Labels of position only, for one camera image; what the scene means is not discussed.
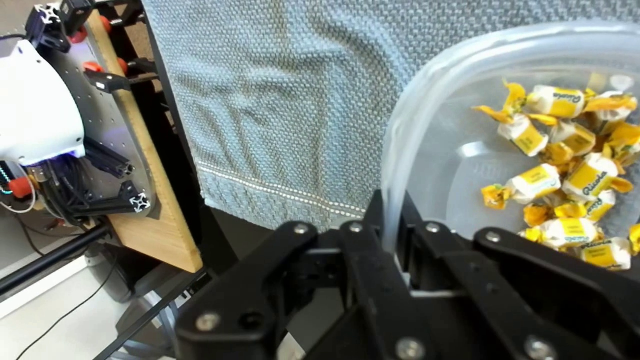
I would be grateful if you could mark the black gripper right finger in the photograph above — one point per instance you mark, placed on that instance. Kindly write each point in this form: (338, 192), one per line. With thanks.
(507, 293)

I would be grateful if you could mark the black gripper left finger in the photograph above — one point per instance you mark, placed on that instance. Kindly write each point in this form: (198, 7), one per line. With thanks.
(266, 293)

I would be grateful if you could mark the clear plastic bowl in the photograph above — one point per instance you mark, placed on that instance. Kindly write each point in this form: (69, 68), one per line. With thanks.
(441, 133)

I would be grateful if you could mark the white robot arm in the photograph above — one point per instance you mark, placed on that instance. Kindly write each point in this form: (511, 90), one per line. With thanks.
(33, 101)

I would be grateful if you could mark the light blue towel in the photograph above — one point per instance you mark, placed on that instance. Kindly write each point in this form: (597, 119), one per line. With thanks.
(280, 101)

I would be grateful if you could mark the wooden base board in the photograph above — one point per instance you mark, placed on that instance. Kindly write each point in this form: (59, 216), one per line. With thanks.
(157, 220)

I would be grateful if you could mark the aluminium extrusion piece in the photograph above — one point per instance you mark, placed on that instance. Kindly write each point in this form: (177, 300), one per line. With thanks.
(46, 22)

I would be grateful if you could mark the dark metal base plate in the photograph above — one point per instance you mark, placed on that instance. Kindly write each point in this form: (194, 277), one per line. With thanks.
(100, 127)

